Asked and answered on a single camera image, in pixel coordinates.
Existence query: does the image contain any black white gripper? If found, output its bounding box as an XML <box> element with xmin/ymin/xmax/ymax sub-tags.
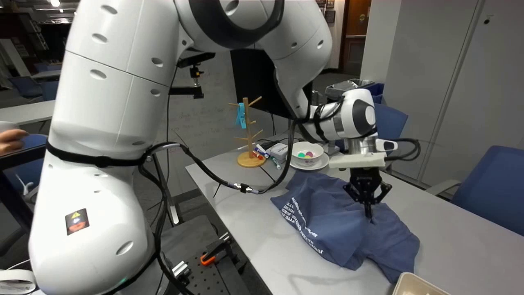
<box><xmin>344</xmin><ymin>136</ymin><xmax>398</xmax><ymax>223</ymax></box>

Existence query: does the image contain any blue t-shirt white print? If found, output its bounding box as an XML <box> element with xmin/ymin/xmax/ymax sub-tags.
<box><xmin>272</xmin><ymin>172</ymin><xmax>421</xmax><ymax>283</ymax></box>

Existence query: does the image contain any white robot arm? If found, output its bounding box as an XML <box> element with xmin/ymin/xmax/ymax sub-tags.
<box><xmin>28</xmin><ymin>0</ymin><xmax>378</xmax><ymax>295</ymax></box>

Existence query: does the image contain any person hand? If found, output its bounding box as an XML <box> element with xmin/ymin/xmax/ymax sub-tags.
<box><xmin>0</xmin><ymin>127</ymin><xmax>26</xmax><ymax>155</ymax></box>

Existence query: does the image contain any white plate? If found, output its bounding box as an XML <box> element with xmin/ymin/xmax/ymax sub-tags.
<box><xmin>290</xmin><ymin>154</ymin><xmax>329</xmax><ymax>172</ymax></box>

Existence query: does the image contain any white bowl with toys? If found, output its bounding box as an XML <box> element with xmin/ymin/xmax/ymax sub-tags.
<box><xmin>292</xmin><ymin>141</ymin><xmax>324</xmax><ymax>159</ymax></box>

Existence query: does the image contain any blue office chair far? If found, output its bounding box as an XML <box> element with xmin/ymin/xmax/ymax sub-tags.
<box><xmin>375</xmin><ymin>105</ymin><xmax>408</xmax><ymax>139</ymax></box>

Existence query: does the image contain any blue office chair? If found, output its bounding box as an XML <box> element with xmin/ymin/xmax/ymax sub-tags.
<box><xmin>427</xmin><ymin>145</ymin><xmax>524</xmax><ymax>236</ymax></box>
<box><xmin>375</xmin><ymin>105</ymin><xmax>408</xmax><ymax>139</ymax></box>

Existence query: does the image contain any beige plastic tray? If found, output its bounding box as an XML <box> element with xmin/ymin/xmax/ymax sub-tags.
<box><xmin>391</xmin><ymin>272</ymin><xmax>450</xmax><ymax>295</ymax></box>

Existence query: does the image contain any blue office chair near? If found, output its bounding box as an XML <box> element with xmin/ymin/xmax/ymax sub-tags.
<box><xmin>427</xmin><ymin>145</ymin><xmax>524</xmax><ymax>236</ymax></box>

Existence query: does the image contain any orange black clamp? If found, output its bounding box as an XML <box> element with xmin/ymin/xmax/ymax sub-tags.
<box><xmin>198</xmin><ymin>232</ymin><xmax>231</xmax><ymax>267</ymax></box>

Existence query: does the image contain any black computer monitor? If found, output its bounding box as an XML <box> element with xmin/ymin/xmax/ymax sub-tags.
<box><xmin>231</xmin><ymin>49</ymin><xmax>292</xmax><ymax>118</ymax></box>

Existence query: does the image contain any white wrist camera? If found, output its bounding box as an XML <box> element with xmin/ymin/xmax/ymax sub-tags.
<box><xmin>329</xmin><ymin>152</ymin><xmax>385</xmax><ymax>168</ymax></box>

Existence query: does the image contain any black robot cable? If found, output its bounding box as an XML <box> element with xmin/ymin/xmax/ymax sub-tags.
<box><xmin>138</xmin><ymin>119</ymin><xmax>308</xmax><ymax>295</ymax></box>

